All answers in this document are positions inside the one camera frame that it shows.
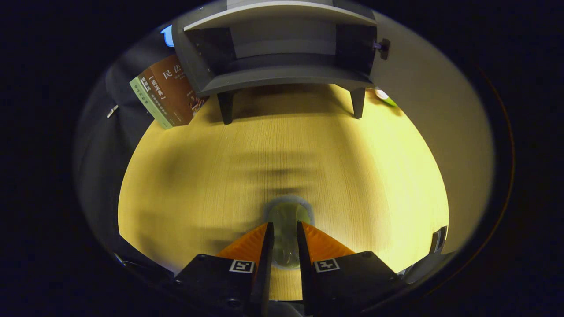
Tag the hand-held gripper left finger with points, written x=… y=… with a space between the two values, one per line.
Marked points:
x=264 y=273

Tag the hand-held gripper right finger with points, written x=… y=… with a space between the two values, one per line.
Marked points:
x=305 y=273

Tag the pale green round object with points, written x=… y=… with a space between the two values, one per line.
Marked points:
x=285 y=229

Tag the black table clamp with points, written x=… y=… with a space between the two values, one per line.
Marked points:
x=438 y=241

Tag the green plush toy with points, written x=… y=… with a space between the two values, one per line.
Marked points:
x=387 y=100

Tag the brown book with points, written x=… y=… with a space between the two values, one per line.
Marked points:
x=172 y=94

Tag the black backdrop cloth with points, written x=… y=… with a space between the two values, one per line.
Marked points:
x=101 y=145

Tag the white clothespin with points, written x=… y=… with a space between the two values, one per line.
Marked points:
x=112 y=111

